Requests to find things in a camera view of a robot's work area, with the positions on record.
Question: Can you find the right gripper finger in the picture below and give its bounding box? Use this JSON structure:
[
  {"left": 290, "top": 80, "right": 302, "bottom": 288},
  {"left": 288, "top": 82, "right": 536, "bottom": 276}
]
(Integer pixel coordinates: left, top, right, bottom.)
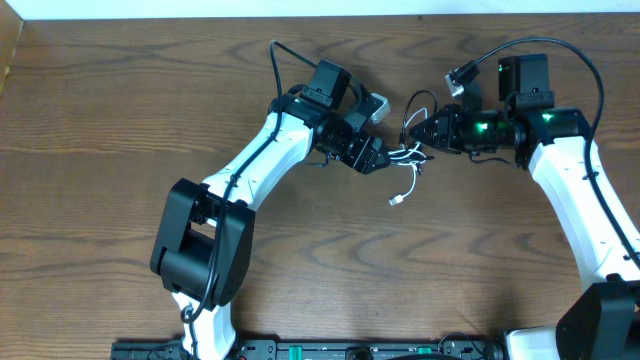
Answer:
[
  {"left": 410, "top": 131, "right": 440, "bottom": 150},
  {"left": 409, "top": 114, "right": 439, "bottom": 135}
]

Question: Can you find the white cable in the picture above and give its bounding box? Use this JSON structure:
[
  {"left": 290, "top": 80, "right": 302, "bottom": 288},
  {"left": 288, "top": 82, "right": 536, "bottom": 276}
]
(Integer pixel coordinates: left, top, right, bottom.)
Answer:
[{"left": 388, "top": 106, "right": 429, "bottom": 207}]

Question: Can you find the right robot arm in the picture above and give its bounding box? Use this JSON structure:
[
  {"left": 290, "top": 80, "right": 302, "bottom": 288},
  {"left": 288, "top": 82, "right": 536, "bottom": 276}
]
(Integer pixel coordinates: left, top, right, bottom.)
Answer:
[{"left": 409, "top": 54, "right": 639, "bottom": 359}]

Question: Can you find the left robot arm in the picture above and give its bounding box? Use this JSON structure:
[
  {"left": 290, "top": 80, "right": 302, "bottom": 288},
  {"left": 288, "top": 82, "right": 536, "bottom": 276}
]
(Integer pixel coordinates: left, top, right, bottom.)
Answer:
[{"left": 150, "top": 61, "right": 391, "bottom": 359}]

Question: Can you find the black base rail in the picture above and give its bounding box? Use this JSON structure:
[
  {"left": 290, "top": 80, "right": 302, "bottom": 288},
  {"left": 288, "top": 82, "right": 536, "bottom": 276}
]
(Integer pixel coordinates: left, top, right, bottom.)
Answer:
[{"left": 110, "top": 336, "right": 509, "bottom": 360}]

